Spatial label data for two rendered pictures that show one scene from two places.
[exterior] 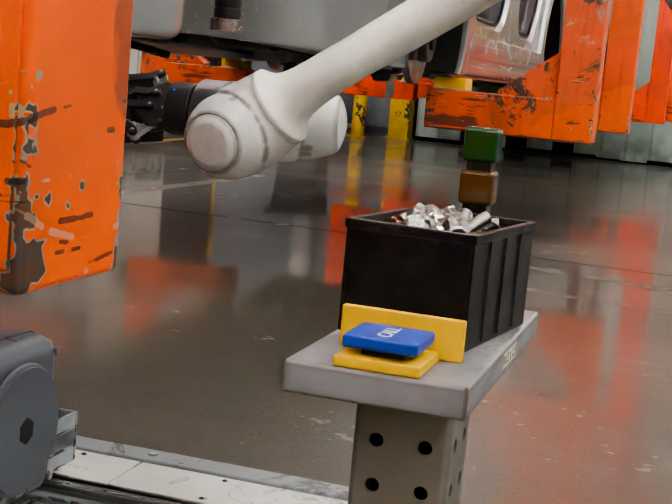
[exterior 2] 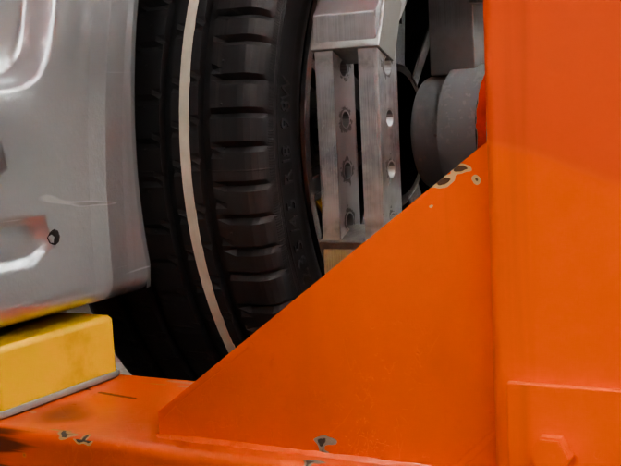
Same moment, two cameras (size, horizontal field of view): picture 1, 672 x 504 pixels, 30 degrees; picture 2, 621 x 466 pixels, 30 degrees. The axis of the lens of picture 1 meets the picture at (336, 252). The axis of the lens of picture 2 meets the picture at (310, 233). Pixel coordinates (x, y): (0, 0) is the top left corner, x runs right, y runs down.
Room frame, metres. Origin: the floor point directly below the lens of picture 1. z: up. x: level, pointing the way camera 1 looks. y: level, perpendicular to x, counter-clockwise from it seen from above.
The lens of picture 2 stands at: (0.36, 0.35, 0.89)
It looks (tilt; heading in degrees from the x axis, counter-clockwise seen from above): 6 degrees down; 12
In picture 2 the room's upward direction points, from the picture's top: 3 degrees counter-clockwise
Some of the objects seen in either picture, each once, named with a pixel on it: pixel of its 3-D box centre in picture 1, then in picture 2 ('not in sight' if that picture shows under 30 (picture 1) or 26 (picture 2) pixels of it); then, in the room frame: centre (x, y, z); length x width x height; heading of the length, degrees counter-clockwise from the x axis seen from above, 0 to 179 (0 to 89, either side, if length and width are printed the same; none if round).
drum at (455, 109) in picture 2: not in sight; (528, 129); (1.58, 0.38, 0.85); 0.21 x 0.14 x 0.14; 74
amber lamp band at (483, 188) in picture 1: (478, 186); not in sight; (1.47, -0.16, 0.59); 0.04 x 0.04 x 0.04; 74
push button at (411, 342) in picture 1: (388, 344); not in sight; (1.12, -0.06, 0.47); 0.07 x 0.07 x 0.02; 74
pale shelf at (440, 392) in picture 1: (427, 345); not in sight; (1.28, -0.10, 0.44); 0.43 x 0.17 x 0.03; 164
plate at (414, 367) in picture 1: (387, 358); not in sight; (1.12, -0.06, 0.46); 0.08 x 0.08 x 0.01; 74
